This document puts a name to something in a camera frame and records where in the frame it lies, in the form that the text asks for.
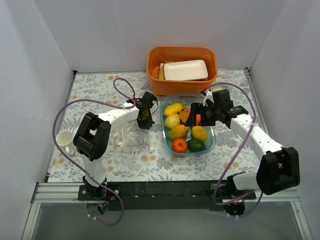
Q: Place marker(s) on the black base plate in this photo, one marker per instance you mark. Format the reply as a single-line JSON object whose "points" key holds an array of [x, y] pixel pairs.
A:
{"points": [[152, 195]]}

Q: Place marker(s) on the pale yellow lemon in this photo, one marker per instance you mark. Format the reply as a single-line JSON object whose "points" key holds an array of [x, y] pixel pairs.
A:
{"points": [[172, 121]]}

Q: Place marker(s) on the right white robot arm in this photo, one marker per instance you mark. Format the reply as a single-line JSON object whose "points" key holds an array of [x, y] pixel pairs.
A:
{"points": [[278, 165]]}

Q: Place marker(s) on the bright yellow lemon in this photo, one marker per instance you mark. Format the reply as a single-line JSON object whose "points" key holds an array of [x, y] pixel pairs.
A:
{"points": [[198, 132]]}

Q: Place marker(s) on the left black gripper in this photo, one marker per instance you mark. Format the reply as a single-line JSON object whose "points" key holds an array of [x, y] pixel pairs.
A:
{"points": [[145, 121]]}

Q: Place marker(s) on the clear zip top bag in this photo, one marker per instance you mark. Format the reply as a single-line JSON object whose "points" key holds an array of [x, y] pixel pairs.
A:
{"points": [[129, 138]]}

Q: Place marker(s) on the floral tablecloth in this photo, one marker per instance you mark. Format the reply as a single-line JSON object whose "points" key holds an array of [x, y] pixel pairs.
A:
{"points": [[96, 92]]}

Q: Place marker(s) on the orange green mango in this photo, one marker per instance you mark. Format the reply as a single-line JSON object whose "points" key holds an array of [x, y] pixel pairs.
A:
{"points": [[178, 132]]}

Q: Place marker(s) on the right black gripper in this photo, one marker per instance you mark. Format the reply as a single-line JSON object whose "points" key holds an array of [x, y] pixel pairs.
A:
{"points": [[203, 114]]}

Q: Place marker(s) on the tan plates in basin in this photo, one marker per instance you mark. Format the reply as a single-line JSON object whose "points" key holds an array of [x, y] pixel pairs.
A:
{"points": [[160, 71]]}

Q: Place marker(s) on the white rectangular tray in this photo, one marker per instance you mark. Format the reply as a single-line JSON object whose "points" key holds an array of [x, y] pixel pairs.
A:
{"points": [[191, 70]]}

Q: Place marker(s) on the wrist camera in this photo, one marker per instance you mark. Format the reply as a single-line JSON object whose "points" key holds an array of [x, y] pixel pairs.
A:
{"points": [[130, 101], [207, 97]]}

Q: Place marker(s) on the small orange pumpkin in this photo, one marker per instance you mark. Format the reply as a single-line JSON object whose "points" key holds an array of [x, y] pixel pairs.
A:
{"points": [[179, 145]]}

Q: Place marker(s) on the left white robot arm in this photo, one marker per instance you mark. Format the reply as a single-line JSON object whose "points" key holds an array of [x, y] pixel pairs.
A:
{"points": [[92, 136]]}

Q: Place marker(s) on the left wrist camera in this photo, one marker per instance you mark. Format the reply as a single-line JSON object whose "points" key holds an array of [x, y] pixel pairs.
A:
{"points": [[130, 101]]}

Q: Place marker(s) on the small patterned bowl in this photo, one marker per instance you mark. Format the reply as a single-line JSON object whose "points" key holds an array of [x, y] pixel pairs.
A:
{"points": [[220, 87]]}

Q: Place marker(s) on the brown fried chicken piece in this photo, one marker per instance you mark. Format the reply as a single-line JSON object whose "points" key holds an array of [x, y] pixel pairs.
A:
{"points": [[184, 114]]}

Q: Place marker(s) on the white cup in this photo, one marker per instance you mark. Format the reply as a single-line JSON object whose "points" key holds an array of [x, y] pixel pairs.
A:
{"points": [[65, 141]]}

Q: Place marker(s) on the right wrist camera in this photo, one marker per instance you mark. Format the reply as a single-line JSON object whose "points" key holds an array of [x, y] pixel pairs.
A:
{"points": [[207, 97]]}

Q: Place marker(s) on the yellow mango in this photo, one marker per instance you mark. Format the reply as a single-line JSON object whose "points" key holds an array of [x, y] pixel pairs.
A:
{"points": [[173, 109]]}

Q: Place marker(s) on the orange fruit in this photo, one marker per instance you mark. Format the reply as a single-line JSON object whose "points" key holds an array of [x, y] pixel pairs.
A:
{"points": [[198, 119]]}

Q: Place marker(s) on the orange plastic basin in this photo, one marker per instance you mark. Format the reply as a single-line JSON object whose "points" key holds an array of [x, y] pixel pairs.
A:
{"points": [[165, 54]]}

